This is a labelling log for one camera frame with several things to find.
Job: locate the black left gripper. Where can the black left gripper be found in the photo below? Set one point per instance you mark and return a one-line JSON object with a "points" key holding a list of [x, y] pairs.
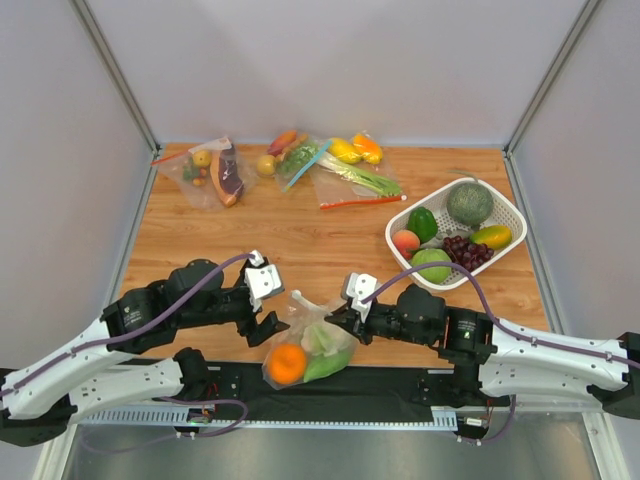
{"points": [[248, 310]]}

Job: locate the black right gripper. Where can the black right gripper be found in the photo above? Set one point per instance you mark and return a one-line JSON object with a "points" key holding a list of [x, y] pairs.
{"points": [[356, 322]]}

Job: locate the clear white-zip bag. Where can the clear white-zip bag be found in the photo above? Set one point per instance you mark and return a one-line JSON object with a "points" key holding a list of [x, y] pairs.
{"points": [[301, 313]]}

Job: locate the fake cabbage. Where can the fake cabbage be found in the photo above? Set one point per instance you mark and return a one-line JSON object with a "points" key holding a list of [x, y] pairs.
{"points": [[322, 337]]}

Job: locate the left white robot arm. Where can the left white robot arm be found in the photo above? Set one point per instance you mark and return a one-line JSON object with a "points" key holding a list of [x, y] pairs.
{"points": [[39, 402]]}

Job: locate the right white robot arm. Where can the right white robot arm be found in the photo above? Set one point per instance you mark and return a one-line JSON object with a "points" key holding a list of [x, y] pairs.
{"points": [[493, 362]]}

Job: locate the green fake bitter gourd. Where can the green fake bitter gourd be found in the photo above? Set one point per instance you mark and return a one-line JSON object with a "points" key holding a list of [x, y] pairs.
{"points": [[323, 365]]}

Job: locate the fake peach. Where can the fake peach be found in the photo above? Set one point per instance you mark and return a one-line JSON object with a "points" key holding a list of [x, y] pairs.
{"points": [[406, 242]]}

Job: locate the dark red fake grapes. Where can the dark red fake grapes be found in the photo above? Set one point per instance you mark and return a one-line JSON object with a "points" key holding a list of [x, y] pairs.
{"points": [[464, 252]]}

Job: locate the green fake bell pepper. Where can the green fake bell pepper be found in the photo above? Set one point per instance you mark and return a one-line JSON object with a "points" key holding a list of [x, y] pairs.
{"points": [[423, 224]]}

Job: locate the fake green onion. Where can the fake green onion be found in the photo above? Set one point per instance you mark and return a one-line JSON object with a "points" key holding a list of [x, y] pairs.
{"points": [[381, 185]]}

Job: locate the yellow green fake mango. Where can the yellow green fake mango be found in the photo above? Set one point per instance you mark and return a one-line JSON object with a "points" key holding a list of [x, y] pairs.
{"points": [[495, 236]]}

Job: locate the green fake melon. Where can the green fake melon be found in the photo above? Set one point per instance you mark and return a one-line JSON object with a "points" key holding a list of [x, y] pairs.
{"points": [[470, 203]]}

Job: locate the clear red-zip bag centre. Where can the clear red-zip bag centre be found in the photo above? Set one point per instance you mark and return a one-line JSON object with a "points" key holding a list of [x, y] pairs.
{"points": [[333, 192]]}

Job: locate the clear red-zip bag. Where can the clear red-zip bag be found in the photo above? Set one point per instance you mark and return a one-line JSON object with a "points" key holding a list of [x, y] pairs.
{"points": [[333, 192], [196, 183]]}

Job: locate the fake purple sweet potato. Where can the fake purple sweet potato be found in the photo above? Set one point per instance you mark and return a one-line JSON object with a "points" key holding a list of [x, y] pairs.
{"points": [[225, 176]]}

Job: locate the clear red-zip bag left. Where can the clear red-zip bag left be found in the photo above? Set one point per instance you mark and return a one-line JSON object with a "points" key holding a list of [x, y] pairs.
{"points": [[196, 183]]}

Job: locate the fake green leafy vegetable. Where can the fake green leafy vegetable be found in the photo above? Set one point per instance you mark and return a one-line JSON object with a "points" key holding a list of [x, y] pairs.
{"points": [[296, 159]]}

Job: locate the clear blue-zip bag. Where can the clear blue-zip bag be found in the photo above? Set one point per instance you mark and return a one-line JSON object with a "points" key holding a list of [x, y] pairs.
{"points": [[285, 184]]}

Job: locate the fake yellow bell pepper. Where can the fake yellow bell pepper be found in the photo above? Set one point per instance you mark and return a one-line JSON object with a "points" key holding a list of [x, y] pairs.
{"points": [[344, 151]]}

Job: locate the fake orange bell pepper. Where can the fake orange bell pepper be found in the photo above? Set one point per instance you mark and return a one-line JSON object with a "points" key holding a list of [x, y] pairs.
{"points": [[369, 150]]}

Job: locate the fake yellow apple in bag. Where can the fake yellow apple in bag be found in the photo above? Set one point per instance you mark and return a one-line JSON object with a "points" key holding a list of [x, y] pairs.
{"points": [[202, 158]]}

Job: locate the fake red mango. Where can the fake red mango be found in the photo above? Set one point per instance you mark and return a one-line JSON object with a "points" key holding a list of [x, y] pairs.
{"points": [[281, 142]]}

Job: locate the white plastic basket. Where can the white plastic basket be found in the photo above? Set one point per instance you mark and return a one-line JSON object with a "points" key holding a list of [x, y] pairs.
{"points": [[504, 213]]}

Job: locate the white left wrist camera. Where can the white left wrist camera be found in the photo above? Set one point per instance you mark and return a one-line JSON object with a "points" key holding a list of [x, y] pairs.
{"points": [[263, 280]]}

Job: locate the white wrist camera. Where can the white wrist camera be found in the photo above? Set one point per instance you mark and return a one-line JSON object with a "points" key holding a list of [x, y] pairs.
{"points": [[356, 291], [263, 280]]}

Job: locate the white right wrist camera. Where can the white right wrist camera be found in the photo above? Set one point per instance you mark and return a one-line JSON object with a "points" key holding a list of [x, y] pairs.
{"points": [[356, 291]]}

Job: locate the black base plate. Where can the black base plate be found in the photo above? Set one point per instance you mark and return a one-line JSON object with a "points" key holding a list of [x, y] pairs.
{"points": [[365, 391]]}

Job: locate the grey slotted cable duct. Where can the grey slotted cable duct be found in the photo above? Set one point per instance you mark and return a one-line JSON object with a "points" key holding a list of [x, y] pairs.
{"points": [[191, 417]]}

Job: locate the left aluminium frame post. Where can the left aluminium frame post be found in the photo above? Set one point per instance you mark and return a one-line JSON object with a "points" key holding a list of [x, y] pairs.
{"points": [[97, 38]]}

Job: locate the aluminium frame post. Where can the aluminium frame post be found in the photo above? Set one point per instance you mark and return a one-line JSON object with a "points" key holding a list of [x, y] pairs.
{"points": [[562, 56], [97, 38]]}

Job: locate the right aluminium frame post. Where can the right aluminium frame post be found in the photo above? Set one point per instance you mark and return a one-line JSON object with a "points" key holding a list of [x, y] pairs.
{"points": [[562, 56]]}

